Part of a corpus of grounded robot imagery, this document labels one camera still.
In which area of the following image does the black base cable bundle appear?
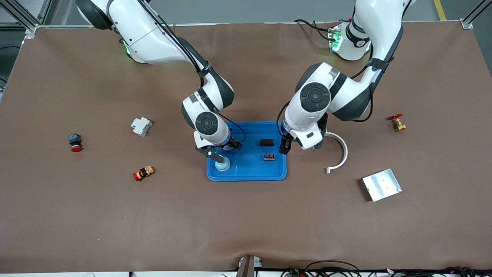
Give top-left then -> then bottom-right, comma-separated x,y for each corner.
294,18 -> 335,41

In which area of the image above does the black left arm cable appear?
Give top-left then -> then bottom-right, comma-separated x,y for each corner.
277,58 -> 394,140

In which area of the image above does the red emergency stop yellow collar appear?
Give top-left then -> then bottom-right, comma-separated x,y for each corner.
133,166 -> 155,182

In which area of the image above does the white circuit breaker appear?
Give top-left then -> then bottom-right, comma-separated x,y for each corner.
130,117 -> 153,137

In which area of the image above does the aluminium frame profile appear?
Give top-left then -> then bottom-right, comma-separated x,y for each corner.
461,0 -> 492,30
0,0 -> 52,36

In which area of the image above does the brass valve red handle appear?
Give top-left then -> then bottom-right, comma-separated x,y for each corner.
387,114 -> 407,132

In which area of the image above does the brown table cover sheet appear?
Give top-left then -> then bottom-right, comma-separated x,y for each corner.
0,21 -> 492,274

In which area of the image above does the black looped cable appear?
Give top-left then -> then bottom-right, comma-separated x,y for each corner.
281,260 -> 362,277

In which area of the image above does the white curved plastic bracket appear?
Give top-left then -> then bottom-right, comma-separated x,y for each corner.
325,132 -> 349,174

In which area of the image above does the red push button black body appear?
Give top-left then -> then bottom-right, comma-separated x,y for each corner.
68,133 -> 83,153

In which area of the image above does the blue plastic tray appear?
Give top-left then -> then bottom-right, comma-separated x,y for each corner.
206,122 -> 288,182

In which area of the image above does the silver metal plate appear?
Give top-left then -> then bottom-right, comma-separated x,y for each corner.
361,169 -> 403,202

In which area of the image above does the grey camera post bracket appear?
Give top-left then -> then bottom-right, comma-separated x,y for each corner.
236,255 -> 265,277

